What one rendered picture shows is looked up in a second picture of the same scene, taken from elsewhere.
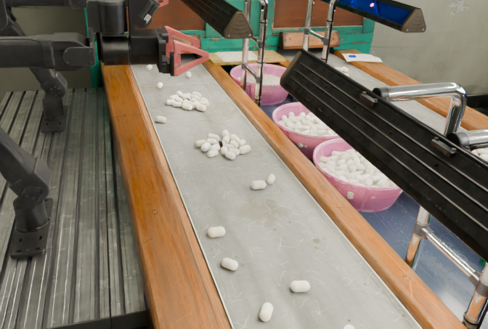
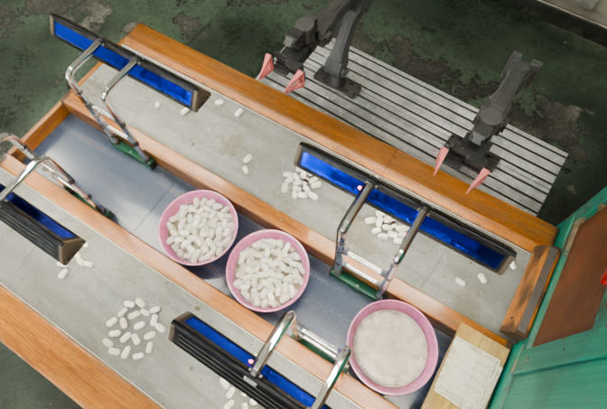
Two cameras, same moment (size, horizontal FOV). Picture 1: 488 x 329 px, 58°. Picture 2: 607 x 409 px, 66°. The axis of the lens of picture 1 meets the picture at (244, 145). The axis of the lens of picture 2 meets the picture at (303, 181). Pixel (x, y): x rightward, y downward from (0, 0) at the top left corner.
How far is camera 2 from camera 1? 1.95 m
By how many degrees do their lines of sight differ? 85
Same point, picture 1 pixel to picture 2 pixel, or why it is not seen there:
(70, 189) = (358, 110)
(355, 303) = (161, 122)
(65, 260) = not seen: hidden behind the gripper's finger
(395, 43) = not seen: outside the picture
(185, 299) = (218, 73)
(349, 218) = (181, 160)
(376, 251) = (159, 146)
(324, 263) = (182, 133)
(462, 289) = (122, 187)
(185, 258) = (234, 87)
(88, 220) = (322, 102)
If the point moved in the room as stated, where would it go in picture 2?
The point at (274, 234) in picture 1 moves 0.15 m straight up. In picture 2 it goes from (215, 133) to (206, 109)
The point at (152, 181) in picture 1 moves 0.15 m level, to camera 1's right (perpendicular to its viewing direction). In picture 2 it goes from (296, 114) to (264, 134)
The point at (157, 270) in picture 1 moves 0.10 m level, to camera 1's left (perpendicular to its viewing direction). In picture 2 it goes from (238, 76) to (259, 63)
